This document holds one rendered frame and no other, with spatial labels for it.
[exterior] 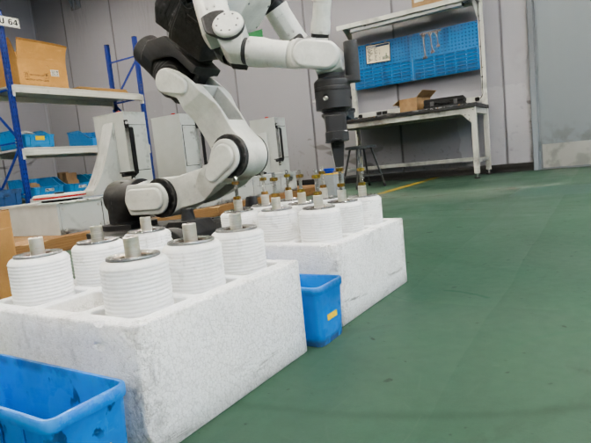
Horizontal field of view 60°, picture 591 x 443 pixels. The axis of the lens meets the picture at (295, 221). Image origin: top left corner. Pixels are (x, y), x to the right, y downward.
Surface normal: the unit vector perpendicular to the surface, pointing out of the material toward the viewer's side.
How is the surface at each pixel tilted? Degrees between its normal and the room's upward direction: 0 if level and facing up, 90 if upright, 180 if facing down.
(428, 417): 0
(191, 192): 90
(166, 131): 90
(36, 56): 101
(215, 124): 90
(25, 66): 86
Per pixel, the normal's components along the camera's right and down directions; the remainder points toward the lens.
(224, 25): -0.16, -0.37
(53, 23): -0.51, 0.15
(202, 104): -0.28, 0.51
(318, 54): -0.26, 0.14
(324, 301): 0.85, 0.01
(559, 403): -0.10, -0.99
